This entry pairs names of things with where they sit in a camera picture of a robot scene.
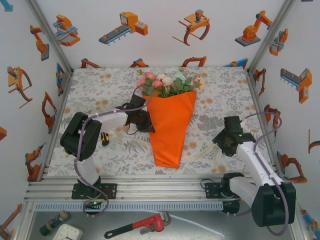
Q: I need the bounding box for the orange wrapping paper sheet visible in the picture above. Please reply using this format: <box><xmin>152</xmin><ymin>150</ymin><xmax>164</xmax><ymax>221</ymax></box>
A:
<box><xmin>146</xmin><ymin>90</ymin><xmax>198</xmax><ymax>170</ymax></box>

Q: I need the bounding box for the cream printed ribbon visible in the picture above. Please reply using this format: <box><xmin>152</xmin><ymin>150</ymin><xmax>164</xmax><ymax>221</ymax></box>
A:
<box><xmin>109</xmin><ymin>117</ymin><xmax>258</xmax><ymax>173</ymax></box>

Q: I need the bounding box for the artificial flower bouquet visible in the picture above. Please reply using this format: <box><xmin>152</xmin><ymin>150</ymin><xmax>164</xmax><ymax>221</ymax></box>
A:
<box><xmin>136</xmin><ymin>67</ymin><xmax>205</xmax><ymax>99</ymax></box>

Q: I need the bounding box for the yellow black hand tool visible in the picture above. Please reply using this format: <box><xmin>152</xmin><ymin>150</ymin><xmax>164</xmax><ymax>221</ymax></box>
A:
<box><xmin>100</xmin><ymin>131</ymin><xmax>111</xmax><ymax>147</ymax></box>

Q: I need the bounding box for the floral patterned tablecloth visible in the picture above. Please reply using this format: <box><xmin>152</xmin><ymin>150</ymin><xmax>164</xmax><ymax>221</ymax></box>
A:
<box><xmin>47</xmin><ymin>66</ymin><xmax>276</xmax><ymax>177</ymax></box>

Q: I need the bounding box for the small black electronics box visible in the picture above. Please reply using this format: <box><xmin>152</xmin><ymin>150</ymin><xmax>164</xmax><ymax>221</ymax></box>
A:
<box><xmin>83</xmin><ymin>199</ymin><xmax>104</xmax><ymax>211</ymax></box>
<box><xmin>221</xmin><ymin>201</ymin><xmax>241</xmax><ymax>217</ymax></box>

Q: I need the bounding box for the white plastic strip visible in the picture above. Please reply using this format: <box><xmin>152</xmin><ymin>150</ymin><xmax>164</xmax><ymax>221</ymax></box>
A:
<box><xmin>172</xmin><ymin>216</ymin><xmax>225</xmax><ymax>237</ymax></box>

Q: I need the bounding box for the red pipe wrench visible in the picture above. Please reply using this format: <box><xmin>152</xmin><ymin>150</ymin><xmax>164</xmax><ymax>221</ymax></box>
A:
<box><xmin>103</xmin><ymin>211</ymin><xmax>172</xmax><ymax>239</ymax></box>

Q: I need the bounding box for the white alarm clock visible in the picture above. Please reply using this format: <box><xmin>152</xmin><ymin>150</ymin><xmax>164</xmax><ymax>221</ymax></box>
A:
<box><xmin>52</xmin><ymin>223</ymin><xmax>84</xmax><ymax>240</ymax></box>

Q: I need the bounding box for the dark bottle with cork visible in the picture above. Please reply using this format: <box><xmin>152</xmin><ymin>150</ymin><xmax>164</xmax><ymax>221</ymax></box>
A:
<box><xmin>39</xmin><ymin>209</ymin><xmax>69</xmax><ymax>237</ymax></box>

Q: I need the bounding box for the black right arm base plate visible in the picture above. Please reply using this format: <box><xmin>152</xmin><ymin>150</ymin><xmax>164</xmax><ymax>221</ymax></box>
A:
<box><xmin>203</xmin><ymin>182</ymin><xmax>251</xmax><ymax>200</ymax></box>

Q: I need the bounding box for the aluminium frame cross rail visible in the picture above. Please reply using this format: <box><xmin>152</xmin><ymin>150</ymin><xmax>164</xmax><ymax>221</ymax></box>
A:
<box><xmin>23</xmin><ymin>174</ymin><xmax>298</xmax><ymax>202</ymax></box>

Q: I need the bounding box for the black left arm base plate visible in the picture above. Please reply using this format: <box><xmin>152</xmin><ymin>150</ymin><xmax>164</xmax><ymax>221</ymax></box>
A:
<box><xmin>71</xmin><ymin>183</ymin><xmax>118</xmax><ymax>200</ymax></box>

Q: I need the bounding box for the grey slotted cable duct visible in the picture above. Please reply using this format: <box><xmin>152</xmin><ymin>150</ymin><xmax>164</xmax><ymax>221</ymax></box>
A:
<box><xmin>33</xmin><ymin>201</ymin><xmax>224</xmax><ymax>212</ymax></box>

